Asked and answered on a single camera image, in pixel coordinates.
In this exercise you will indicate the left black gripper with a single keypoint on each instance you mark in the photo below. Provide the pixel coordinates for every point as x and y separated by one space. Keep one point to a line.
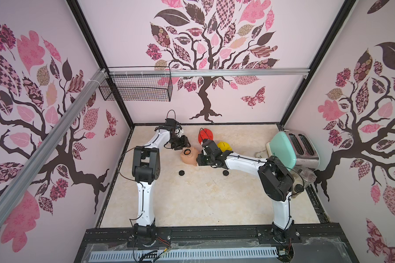
184 143

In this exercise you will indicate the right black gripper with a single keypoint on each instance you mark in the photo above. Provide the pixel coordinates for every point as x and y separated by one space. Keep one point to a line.
206 155

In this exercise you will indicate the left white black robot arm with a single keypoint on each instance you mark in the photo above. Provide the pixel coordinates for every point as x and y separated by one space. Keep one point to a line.
146 168

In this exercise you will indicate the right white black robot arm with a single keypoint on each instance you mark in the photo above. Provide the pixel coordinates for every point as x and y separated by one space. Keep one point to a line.
277 181

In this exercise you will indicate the yellow piggy bank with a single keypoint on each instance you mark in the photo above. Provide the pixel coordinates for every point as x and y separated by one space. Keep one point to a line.
224 146

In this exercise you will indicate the red piggy bank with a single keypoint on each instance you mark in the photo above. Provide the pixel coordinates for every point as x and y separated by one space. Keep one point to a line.
203 134

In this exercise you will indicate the white toaster plug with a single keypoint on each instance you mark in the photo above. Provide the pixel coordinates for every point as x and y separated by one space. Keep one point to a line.
262 154

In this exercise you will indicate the mint green toaster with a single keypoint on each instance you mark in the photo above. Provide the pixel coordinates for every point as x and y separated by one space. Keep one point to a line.
294 149

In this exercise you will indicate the glass jar black lid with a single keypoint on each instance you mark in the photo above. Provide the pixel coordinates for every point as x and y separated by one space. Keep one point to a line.
303 177

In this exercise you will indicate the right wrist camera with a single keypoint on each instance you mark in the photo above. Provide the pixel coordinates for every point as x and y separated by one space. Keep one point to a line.
209 146

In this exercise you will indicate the black wire basket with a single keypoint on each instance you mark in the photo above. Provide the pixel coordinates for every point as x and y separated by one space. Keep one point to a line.
138 84

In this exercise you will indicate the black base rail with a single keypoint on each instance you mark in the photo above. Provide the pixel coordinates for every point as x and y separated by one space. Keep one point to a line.
265 234

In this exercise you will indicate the white cable duct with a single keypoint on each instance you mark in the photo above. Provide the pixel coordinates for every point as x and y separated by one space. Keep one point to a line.
182 255

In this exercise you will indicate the back aluminium rail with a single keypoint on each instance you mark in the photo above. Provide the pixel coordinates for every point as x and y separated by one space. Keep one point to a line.
209 73

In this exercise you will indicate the aluminium rail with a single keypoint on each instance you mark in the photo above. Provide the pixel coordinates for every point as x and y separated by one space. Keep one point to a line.
209 73
16 189

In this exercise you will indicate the left aluminium rail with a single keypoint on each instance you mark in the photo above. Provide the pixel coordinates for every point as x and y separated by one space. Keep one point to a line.
16 189

